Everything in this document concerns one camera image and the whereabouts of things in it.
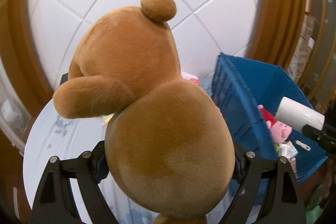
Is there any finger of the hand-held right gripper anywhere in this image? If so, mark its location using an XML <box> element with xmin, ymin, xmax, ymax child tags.
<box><xmin>301</xmin><ymin>115</ymin><xmax>336</xmax><ymax>159</ymax></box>

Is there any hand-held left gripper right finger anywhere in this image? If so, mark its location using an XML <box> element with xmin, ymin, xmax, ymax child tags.
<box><xmin>218</xmin><ymin>141</ymin><xmax>307</xmax><ymax>224</ymax></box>

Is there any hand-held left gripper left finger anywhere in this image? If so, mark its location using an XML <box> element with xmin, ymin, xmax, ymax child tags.
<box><xmin>29</xmin><ymin>141</ymin><xmax>117</xmax><ymax>224</ymax></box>

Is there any white cylinder bottle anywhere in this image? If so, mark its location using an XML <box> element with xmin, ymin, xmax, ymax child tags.
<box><xmin>274</xmin><ymin>96</ymin><xmax>325</xmax><ymax>133</ymax></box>

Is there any pale tissue pack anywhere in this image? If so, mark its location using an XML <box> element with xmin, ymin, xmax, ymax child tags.
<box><xmin>274</xmin><ymin>141</ymin><xmax>300</xmax><ymax>161</ymax></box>

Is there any blue plastic crate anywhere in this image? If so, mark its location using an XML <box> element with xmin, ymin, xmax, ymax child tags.
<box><xmin>211</xmin><ymin>52</ymin><xmax>328</xmax><ymax>182</ymax></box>

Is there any brown teddy bear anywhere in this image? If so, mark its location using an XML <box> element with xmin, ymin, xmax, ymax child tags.
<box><xmin>53</xmin><ymin>0</ymin><xmax>236</xmax><ymax>224</ymax></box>

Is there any small white plastic piece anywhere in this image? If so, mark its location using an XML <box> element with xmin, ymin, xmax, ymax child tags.
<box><xmin>295</xmin><ymin>140</ymin><xmax>311</xmax><ymax>150</ymax></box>

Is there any wrapped flat package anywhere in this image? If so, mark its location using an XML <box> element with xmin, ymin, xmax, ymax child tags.
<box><xmin>289</xmin><ymin>14</ymin><xmax>315</xmax><ymax>77</ymax></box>

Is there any pig plush blue dress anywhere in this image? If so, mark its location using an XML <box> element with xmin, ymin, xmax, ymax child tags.
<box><xmin>181</xmin><ymin>71</ymin><xmax>200</xmax><ymax>86</ymax></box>

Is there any clear plastic bag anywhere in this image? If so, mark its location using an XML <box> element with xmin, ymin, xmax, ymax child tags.
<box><xmin>0</xmin><ymin>98</ymin><xmax>24</xmax><ymax>131</ymax></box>

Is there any wooden door frame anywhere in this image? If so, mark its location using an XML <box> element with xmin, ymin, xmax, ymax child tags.
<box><xmin>0</xmin><ymin>0</ymin><xmax>54</xmax><ymax>156</ymax></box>
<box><xmin>248</xmin><ymin>0</ymin><xmax>315</xmax><ymax>62</ymax></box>

